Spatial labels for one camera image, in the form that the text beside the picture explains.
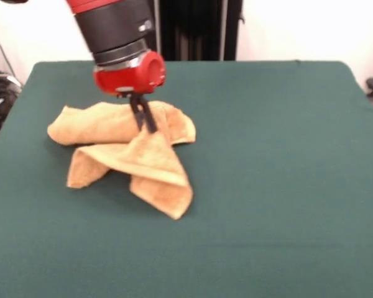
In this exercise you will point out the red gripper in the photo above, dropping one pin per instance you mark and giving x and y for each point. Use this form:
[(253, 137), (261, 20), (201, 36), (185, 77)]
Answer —
[(130, 80)]

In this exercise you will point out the orange terry towel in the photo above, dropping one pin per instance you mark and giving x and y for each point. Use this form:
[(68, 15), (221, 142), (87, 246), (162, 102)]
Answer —
[(143, 155)]

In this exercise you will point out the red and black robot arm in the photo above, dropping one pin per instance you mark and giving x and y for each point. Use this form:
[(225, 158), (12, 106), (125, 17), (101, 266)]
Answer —
[(112, 28)]

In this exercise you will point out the dark green table cloth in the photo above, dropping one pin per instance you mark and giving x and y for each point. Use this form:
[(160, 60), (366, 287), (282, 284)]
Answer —
[(267, 186)]

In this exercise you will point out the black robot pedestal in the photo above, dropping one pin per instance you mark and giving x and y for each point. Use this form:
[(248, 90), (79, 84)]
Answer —
[(199, 31)]

